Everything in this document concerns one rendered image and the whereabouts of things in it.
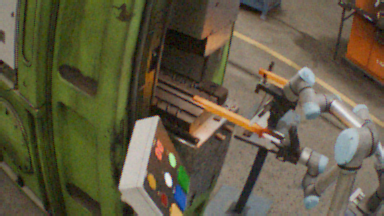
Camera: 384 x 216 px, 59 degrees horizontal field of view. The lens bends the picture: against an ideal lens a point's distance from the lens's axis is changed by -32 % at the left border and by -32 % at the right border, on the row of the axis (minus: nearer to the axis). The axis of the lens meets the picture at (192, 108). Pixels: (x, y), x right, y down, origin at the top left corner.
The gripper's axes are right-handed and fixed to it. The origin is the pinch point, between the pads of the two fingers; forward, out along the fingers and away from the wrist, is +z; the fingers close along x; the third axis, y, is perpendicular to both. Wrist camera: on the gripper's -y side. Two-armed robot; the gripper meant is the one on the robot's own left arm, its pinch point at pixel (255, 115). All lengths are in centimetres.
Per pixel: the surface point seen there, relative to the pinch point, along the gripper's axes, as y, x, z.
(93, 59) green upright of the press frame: -56, -38, 9
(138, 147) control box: -19, -57, -4
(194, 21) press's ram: -39.9, -17.2, -20.8
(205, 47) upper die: -30.9, -12.3, -12.5
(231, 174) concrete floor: 30, 77, 104
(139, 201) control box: -7, -73, -4
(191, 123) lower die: -14.3, -11.7, 16.9
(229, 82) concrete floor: -17, 175, 131
